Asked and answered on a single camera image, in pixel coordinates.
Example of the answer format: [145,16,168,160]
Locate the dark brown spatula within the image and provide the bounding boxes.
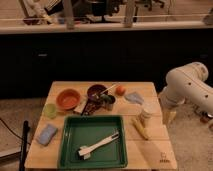
[82,100,101,115]

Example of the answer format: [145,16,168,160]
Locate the dark maroon bowl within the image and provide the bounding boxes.
[87,84,106,100]

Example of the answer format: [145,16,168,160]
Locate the white cup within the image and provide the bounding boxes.
[139,105,155,127]

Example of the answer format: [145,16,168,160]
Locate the black stand pole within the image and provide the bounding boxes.
[19,121,30,171]

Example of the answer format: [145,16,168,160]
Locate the wooden chopstick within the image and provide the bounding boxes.
[99,84,117,95]

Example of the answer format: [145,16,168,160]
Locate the blue sponge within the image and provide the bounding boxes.
[36,124,58,146]

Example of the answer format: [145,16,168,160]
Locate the white dish brush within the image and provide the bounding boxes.
[78,132,119,160]

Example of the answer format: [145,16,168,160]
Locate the small green cup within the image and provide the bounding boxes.
[43,103,57,119]

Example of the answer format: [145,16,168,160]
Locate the orange red bowl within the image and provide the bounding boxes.
[56,89,81,110]

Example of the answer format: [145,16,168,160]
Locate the orange ball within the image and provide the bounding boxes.
[115,85,126,96]

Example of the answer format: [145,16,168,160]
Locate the green plastic tray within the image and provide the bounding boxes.
[57,115,128,170]

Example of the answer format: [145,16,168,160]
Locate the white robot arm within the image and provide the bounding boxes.
[158,62,213,125]

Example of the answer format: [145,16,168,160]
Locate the dark green cup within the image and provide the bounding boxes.
[103,95,116,111]

